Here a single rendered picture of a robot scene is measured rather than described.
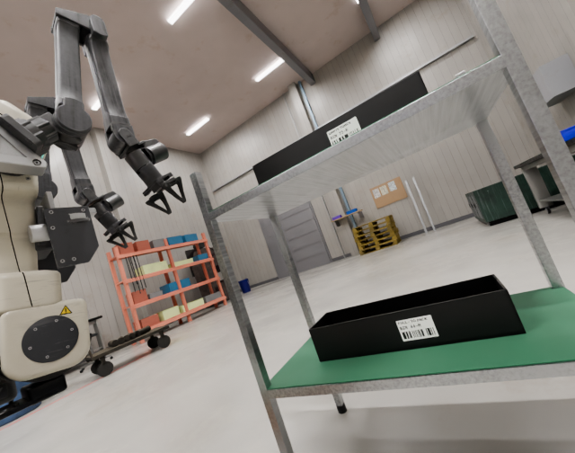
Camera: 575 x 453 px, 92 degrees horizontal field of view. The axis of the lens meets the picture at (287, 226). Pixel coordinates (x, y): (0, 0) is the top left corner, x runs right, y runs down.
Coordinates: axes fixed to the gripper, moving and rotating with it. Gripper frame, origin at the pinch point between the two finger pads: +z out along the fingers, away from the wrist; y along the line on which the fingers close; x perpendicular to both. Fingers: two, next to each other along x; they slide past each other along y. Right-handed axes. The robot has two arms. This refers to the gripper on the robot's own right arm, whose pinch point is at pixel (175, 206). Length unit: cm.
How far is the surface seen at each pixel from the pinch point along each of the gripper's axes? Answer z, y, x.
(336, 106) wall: 1, 244, -989
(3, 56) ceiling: -489, 591, -344
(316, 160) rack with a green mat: 12.8, -44.4, -11.3
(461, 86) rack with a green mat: 16, -79, -16
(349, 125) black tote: 11, -51, -28
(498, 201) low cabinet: 304, -66, -493
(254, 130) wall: -116, 584, -986
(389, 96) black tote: 11, -64, -31
